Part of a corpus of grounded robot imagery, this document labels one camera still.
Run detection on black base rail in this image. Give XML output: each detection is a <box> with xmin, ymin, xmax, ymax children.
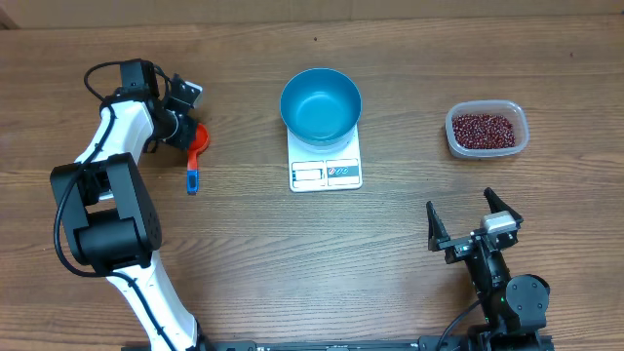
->
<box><xmin>121</xmin><ymin>333</ymin><xmax>556</xmax><ymax>351</ymax></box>

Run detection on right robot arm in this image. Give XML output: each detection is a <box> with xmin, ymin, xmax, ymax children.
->
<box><xmin>418</xmin><ymin>187</ymin><xmax>554</xmax><ymax>351</ymax></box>

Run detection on blue bowl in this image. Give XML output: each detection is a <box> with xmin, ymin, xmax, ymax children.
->
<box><xmin>279</xmin><ymin>67</ymin><xmax>363</xmax><ymax>145</ymax></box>

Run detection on white digital kitchen scale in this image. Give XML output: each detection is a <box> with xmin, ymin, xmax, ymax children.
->
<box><xmin>287</xmin><ymin>127</ymin><xmax>363</xmax><ymax>193</ymax></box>

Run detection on red adzuki beans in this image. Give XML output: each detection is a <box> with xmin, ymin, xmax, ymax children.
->
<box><xmin>451</xmin><ymin>114</ymin><xmax>516</xmax><ymax>149</ymax></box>

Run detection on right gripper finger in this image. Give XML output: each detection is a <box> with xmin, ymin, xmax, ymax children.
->
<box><xmin>484</xmin><ymin>187</ymin><xmax>524</xmax><ymax>224</ymax></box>
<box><xmin>426</xmin><ymin>201</ymin><xmax>449</xmax><ymax>252</ymax></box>

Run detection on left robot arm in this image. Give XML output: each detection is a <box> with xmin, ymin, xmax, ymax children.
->
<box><xmin>50</xmin><ymin>58</ymin><xmax>212</xmax><ymax>350</ymax></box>

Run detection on orange measuring scoop blue handle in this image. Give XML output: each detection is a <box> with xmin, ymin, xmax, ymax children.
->
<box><xmin>186</xmin><ymin>124</ymin><xmax>210</xmax><ymax>195</ymax></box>

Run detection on clear plastic container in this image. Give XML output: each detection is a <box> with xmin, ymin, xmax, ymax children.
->
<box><xmin>445</xmin><ymin>99</ymin><xmax>530</xmax><ymax>159</ymax></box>

